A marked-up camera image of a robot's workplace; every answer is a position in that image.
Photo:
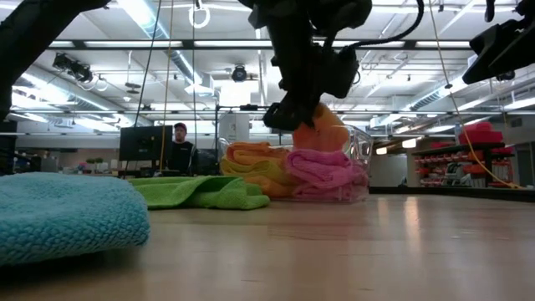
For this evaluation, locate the pink microfiber towel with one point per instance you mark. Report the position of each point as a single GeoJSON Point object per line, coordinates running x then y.
{"type": "Point", "coordinates": [322, 167]}
{"type": "Point", "coordinates": [330, 192]}

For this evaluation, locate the yellow microfiber towel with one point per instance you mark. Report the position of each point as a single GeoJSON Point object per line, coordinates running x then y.
{"type": "Point", "coordinates": [259, 169]}

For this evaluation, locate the green microfiber towel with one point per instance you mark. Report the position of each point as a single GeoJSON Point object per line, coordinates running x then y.
{"type": "Point", "coordinates": [200, 190]}

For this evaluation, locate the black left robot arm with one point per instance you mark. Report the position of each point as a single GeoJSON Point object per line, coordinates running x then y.
{"type": "Point", "coordinates": [25, 37]}

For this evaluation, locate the blue microfiber towel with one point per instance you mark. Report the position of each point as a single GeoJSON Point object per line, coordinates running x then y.
{"type": "Point", "coordinates": [62, 217]}

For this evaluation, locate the white machine cabinet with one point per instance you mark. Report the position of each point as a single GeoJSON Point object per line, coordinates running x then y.
{"type": "Point", "coordinates": [234, 127]}

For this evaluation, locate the red storage bins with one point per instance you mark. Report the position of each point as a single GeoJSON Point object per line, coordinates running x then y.
{"type": "Point", "coordinates": [480, 134]}

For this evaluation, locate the clear plastic bin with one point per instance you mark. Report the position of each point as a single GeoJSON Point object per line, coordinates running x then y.
{"type": "Point", "coordinates": [363, 146]}

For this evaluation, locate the black shelving with orange bins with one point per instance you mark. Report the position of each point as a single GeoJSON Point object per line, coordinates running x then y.
{"type": "Point", "coordinates": [460, 167]}

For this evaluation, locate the person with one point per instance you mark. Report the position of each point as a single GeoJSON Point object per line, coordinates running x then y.
{"type": "Point", "coordinates": [182, 154]}

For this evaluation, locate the black monitor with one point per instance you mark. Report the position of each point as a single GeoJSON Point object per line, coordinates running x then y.
{"type": "Point", "coordinates": [142, 144]}

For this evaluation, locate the cluttered background desk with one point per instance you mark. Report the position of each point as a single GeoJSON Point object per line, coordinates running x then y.
{"type": "Point", "coordinates": [92, 167]}

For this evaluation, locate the black ceiling camera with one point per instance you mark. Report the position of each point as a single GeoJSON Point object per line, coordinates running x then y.
{"type": "Point", "coordinates": [239, 73]}
{"type": "Point", "coordinates": [506, 76]}

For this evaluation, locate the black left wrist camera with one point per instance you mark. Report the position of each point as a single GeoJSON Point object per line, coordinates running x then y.
{"type": "Point", "coordinates": [342, 71]}

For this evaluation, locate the black gantry frame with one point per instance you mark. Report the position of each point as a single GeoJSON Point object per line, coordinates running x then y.
{"type": "Point", "coordinates": [248, 107]}

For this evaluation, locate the black aluminium table frame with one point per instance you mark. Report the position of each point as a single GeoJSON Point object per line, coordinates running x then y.
{"type": "Point", "coordinates": [460, 192]}

